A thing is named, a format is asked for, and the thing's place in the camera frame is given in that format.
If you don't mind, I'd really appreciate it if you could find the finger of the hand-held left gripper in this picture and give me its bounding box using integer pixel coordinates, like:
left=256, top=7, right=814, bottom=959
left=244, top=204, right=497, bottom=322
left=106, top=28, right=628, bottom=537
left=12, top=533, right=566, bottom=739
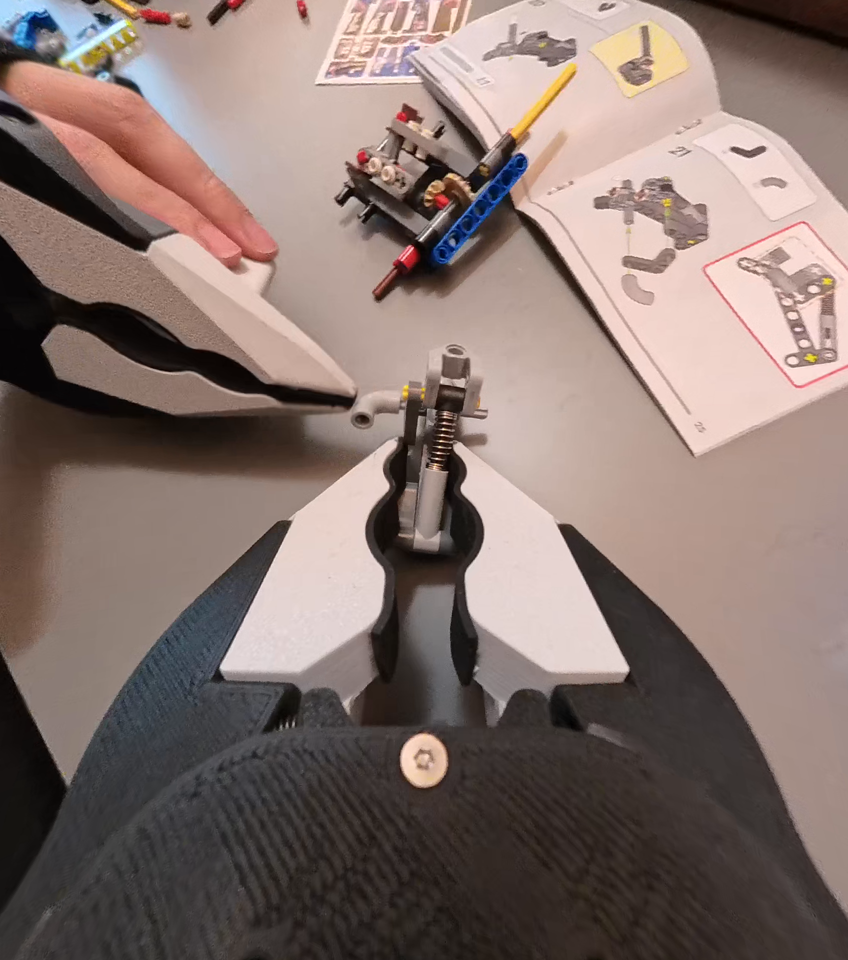
left=0, top=171, right=359, bottom=400
left=40, top=322, right=355, bottom=418

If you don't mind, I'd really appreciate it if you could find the toy car chassis assembly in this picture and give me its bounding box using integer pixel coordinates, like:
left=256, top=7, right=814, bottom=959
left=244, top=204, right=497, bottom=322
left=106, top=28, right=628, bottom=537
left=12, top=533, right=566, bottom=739
left=332, top=63, right=579, bottom=303

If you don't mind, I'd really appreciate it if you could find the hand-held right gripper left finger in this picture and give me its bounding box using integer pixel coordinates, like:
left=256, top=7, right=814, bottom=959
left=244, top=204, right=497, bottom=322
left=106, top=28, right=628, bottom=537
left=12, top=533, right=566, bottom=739
left=219, top=438, right=403, bottom=687

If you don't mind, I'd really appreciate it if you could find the sticker sheet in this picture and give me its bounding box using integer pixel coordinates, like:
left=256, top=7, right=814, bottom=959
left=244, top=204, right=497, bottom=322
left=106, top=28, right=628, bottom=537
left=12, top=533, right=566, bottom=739
left=315, top=0, right=472, bottom=85

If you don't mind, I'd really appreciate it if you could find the curved grey toy piece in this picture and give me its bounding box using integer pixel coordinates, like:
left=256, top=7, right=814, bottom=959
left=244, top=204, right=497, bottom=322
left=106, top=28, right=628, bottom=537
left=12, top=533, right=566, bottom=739
left=350, top=388, right=404, bottom=430

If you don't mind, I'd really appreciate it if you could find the pile of loose toy pieces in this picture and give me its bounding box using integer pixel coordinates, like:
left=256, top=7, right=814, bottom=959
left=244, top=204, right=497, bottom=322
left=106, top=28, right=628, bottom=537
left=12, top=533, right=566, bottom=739
left=4, top=0, right=146, bottom=76

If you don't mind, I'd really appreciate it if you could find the person's left hand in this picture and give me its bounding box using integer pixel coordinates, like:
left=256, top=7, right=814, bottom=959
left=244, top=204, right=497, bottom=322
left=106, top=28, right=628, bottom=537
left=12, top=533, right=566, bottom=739
left=2, top=58, right=280, bottom=269

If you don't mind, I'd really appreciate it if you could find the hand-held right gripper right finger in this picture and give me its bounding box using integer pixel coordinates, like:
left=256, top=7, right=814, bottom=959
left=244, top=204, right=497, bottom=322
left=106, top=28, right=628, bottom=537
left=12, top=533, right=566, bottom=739
left=450, top=446, right=631, bottom=687

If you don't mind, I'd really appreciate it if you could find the toy shock absorber with spring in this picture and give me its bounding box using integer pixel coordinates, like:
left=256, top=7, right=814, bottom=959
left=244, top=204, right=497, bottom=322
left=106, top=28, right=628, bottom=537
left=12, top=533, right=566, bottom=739
left=416, top=405, right=470, bottom=552

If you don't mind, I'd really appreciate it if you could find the open instruction booklet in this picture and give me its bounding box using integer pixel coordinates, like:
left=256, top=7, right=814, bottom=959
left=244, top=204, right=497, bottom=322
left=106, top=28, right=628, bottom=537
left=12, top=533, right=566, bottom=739
left=409, top=0, right=848, bottom=457

